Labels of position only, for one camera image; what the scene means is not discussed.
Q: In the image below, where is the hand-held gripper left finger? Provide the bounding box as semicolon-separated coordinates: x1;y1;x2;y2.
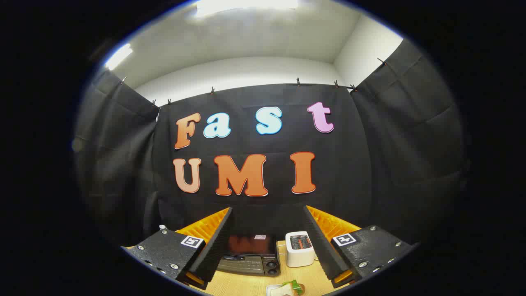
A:
121;207;234;290

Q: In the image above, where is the white pop-up toaster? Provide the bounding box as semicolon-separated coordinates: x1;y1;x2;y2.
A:
285;231;316;268

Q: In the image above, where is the lettuce bread sandwich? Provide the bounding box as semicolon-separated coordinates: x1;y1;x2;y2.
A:
281;280;306;296

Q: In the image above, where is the black backdrop cloth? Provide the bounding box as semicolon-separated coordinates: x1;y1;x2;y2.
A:
74;39;469;255

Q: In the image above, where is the ceiling light panel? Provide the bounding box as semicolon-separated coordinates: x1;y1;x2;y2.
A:
104;43;134;71

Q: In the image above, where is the black toaster oven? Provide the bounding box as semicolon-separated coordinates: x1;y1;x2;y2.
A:
217;234;281;277

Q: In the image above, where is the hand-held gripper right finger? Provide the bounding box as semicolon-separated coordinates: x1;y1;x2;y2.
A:
303;205;420;288

